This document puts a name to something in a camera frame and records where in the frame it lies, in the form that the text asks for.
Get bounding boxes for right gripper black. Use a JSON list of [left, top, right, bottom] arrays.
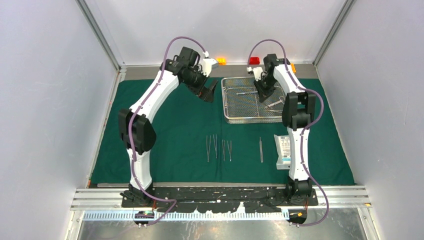
[[252, 74, 277, 102]]

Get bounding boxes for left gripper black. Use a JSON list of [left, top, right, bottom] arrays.
[[182, 65, 218, 102]]

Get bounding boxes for steel scalpel handle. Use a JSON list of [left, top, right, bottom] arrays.
[[259, 137, 264, 163], [236, 91, 258, 96]]

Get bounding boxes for metal mesh tray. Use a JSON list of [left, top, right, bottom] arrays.
[[221, 77, 286, 124]]

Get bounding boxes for long steel forceps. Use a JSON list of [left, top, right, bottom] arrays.
[[206, 135, 212, 163]]

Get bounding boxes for steel spatula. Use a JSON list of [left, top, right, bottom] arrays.
[[213, 134, 218, 159]]

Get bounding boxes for green surgical cloth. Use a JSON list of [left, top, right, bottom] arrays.
[[90, 76, 357, 186]]

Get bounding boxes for white paper packet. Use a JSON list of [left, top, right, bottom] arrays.
[[274, 135, 291, 170]]

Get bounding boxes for thin steel tweezers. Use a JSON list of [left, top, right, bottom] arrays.
[[227, 141, 232, 162]]

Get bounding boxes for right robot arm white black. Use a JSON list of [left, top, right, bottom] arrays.
[[253, 53, 317, 205]]

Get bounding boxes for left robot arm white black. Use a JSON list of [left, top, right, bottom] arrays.
[[118, 47, 219, 207]]

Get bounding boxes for red toy brick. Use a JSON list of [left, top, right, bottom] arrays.
[[248, 56, 261, 65]]

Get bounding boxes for orange toy brick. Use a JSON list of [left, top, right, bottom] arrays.
[[216, 57, 227, 66]]

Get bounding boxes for yellow toy block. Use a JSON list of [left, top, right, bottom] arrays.
[[290, 63, 297, 74]]

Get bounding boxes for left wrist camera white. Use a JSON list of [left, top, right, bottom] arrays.
[[199, 57, 219, 77]]

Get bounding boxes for aluminium frame rail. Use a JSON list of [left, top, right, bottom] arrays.
[[70, 185, 373, 211]]

